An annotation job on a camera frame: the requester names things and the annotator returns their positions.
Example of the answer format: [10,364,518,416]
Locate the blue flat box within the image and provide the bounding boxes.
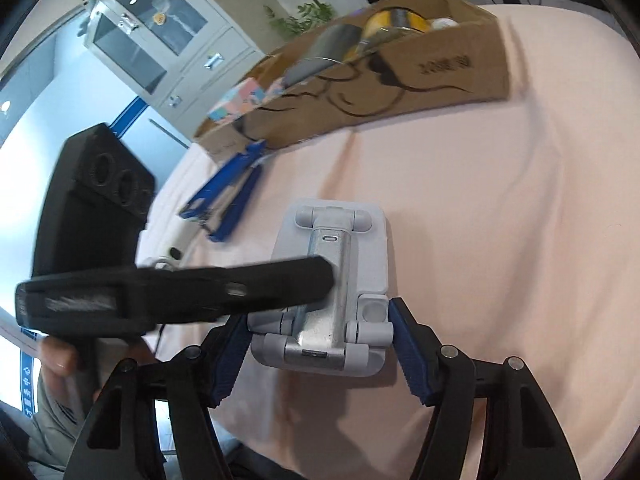
[179,141,267,243]

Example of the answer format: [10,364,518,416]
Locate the colourful cartoon game box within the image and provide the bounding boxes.
[207,77,284,125]

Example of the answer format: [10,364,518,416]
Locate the silver metal can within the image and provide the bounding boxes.
[282,24,362,88]

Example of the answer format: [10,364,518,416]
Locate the large open cardboard tray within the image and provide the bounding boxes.
[194,0,510,164]

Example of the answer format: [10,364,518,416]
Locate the yellow label jar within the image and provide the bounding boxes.
[345,6,431,61]

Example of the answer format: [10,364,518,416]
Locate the white squeeze bottle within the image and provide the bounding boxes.
[430,18,459,30]

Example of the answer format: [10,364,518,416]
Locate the operator hand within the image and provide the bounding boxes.
[39,336,78,378]

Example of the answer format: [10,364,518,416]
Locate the grey folding phone stand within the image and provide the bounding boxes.
[248,198,394,377]

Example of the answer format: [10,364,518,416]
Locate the grey metal cabinet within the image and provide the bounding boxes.
[85,0,264,136]

